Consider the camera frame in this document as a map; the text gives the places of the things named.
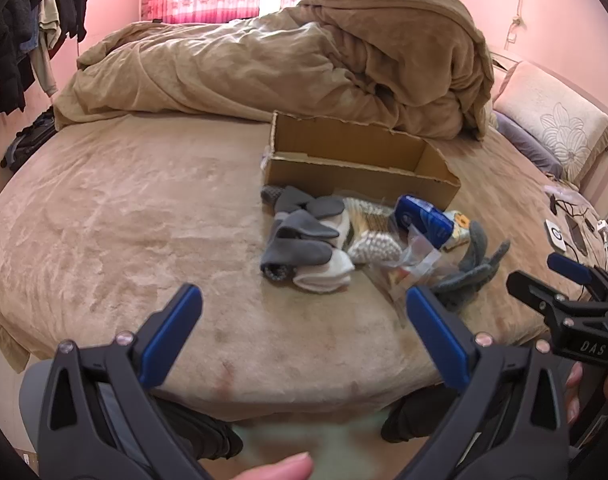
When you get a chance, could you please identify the brown duvet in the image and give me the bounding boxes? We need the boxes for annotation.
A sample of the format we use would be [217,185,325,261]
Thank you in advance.
[54,0,495,142]

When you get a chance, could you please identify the cardboard box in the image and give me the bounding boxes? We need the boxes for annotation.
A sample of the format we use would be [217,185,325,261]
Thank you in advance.
[261,111,461,211]

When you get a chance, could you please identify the person's right hand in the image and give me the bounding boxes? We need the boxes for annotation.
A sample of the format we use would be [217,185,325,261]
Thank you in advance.
[565,362,585,428]

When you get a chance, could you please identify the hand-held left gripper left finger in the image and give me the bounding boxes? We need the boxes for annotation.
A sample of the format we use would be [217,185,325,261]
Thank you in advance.
[43,283,210,480]

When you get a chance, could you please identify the striped headboard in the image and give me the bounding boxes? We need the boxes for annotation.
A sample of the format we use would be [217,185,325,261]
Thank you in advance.
[579,150,608,241]

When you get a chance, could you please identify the purple pillow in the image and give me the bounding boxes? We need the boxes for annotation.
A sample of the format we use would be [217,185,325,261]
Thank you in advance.
[494,112,565,178]

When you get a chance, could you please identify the person's left hand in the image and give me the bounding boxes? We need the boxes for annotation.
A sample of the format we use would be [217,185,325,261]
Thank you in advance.
[232,452,314,480]

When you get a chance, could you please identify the grey fuzzy glove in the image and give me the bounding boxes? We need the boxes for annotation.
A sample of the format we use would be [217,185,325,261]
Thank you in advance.
[431,220,511,311]

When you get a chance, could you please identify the black backpack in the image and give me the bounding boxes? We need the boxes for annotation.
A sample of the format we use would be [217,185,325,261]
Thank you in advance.
[0,110,57,168]

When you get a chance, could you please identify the brown bed blanket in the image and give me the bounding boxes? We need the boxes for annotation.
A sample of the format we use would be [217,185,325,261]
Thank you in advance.
[0,109,608,422]

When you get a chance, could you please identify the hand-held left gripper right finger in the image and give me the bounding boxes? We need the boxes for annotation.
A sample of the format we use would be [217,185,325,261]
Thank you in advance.
[398,286,570,480]

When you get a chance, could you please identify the floral cream pillow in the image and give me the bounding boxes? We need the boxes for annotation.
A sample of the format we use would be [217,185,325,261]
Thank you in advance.
[493,61,608,186]

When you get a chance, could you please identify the hanging dark clothes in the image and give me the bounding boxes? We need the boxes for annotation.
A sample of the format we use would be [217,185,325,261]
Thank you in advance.
[0,0,91,133]

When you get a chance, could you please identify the person's right leg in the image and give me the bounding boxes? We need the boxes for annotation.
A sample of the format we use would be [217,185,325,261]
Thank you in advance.
[381,385,457,443]

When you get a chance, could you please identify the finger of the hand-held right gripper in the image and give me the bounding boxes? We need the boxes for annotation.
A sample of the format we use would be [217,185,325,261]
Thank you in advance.
[547,253,608,306]
[506,271,592,319]

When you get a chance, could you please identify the white square device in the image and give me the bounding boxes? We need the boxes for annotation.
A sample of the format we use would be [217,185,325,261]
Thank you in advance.
[545,219,568,251]

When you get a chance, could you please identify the orange patterned small packet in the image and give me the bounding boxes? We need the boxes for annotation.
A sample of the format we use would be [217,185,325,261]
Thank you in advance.
[444,210,472,251]

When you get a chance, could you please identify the black cables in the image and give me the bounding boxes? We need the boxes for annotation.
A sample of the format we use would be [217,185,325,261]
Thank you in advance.
[549,192,608,263]

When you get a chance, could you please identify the blue packet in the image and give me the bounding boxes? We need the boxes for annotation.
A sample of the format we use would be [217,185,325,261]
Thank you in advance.
[394,195,455,250]

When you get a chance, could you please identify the clear plastic bag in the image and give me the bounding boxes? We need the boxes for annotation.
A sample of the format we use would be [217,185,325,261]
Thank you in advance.
[369,225,442,302]

